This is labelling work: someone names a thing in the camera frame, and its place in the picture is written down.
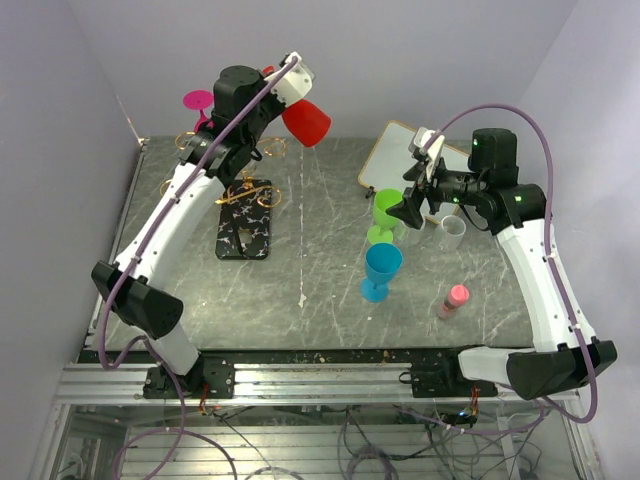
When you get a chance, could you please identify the blue plastic wine glass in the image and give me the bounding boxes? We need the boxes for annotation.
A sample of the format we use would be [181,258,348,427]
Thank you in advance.
[360,243,403,303]

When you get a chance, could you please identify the red plastic wine glass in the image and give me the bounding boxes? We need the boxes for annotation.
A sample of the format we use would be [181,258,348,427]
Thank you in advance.
[281,91,331,148]

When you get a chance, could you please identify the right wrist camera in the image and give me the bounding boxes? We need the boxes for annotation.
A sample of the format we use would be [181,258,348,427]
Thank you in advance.
[409,127,445,182]

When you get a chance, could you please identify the clear glass cup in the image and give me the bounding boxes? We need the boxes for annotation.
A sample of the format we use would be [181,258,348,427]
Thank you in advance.
[394,221,427,248]
[434,215,467,251]

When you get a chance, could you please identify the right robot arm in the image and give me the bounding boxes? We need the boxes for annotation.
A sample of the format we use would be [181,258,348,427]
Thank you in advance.
[387,128,617,400]

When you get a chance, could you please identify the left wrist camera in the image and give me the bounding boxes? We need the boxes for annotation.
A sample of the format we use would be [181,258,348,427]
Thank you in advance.
[271,51,316,107]

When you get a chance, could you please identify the pink plastic wine glass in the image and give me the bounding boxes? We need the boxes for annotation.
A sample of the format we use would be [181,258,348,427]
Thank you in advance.
[183,89,214,132]

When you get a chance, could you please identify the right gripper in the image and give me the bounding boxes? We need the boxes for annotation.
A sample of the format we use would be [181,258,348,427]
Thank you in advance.
[386,152,487,228]

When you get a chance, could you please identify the green plastic wine glass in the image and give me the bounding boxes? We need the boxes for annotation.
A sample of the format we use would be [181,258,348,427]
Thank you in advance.
[367,189,403,245]

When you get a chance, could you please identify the clear glass cup left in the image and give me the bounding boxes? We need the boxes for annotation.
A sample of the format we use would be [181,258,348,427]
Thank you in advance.
[394,221,427,248]

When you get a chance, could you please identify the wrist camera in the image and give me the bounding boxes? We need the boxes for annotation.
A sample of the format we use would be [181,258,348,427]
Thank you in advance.
[271,51,316,107]
[409,127,445,182]

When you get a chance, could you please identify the clear glass cup right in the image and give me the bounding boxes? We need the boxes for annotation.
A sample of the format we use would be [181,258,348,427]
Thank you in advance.
[434,215,467,251]

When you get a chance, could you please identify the gold framed whiteboard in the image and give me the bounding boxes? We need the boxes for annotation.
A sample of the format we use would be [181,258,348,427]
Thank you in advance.
[358,121,470,224]

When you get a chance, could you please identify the aluminium frame rail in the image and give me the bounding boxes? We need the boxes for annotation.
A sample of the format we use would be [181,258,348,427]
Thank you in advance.
[52,362,584,406]

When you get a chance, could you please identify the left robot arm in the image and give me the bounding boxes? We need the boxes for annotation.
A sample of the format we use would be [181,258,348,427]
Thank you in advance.
[91,55,313,397]

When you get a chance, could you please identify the gold wine glass rack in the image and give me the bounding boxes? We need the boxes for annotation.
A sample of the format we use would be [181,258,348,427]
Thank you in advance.
[149,131,282,260]

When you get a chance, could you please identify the small pink bottle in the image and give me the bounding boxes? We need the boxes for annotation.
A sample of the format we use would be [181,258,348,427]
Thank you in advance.
[437,284,470,319]

